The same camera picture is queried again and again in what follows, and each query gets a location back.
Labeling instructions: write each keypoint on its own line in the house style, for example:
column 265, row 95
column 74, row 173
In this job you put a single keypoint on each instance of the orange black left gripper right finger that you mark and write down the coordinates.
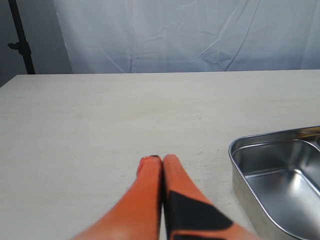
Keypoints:
column 189, row 214

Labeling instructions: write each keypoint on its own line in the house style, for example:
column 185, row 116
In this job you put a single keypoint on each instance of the stainless steel lunch box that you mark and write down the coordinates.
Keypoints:
column 276, row 178

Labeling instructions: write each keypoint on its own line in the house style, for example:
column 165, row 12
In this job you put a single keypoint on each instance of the grey fabric backdrop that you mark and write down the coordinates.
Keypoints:
column 162, row 36

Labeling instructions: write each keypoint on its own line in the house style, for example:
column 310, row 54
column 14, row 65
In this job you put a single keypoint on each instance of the black stand pole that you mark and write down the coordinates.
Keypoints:
column 22, row 46

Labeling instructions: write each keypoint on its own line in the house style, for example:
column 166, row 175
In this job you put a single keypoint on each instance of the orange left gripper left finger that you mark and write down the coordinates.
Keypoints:
column 137, row 215

